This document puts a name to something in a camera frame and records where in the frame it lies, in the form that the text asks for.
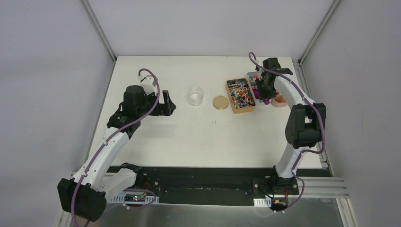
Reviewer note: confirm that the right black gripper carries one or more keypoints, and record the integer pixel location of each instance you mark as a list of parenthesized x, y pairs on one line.
[(263, 95)]

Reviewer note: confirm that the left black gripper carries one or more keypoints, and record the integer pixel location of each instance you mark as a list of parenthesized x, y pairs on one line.
[(161, 105)]

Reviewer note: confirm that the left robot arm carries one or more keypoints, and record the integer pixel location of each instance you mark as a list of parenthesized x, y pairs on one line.
[(87, 193)]

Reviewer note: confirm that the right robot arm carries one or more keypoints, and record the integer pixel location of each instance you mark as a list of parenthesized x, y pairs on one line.
[(305, 125)]

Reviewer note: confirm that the white box of colourful candies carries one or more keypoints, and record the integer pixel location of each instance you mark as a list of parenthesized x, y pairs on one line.
[(252, 78)]

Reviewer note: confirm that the orange tray of gummies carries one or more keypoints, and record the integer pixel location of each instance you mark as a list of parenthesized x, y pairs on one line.
[(278, 101)]

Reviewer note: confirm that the gold tin of lollipops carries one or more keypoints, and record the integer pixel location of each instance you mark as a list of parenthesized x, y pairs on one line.
[(240, 96)]

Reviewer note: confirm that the clear plastic jar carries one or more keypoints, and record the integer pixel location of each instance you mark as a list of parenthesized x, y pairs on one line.
[(195, 96)]

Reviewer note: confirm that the gold jar lid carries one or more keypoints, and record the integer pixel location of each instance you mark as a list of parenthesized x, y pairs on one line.
[(220, 102)]

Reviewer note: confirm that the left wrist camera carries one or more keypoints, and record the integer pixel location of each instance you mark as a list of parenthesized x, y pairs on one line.
[(149, 85)]

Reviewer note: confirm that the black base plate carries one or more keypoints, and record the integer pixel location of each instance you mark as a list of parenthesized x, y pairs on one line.
[(211, 186)]

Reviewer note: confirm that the right aluminium frame post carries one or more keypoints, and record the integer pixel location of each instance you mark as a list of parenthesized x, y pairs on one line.
[(319, 31)]

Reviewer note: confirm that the aluminium frame post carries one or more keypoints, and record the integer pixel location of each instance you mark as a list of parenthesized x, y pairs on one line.
[(319, 31), (98, 29)]

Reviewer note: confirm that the right white cable duct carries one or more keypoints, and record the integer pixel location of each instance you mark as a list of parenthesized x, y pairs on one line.
[(262, 202)]

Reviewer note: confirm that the left aluminium frame post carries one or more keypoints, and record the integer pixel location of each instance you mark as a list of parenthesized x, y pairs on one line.
[(98, 29)]

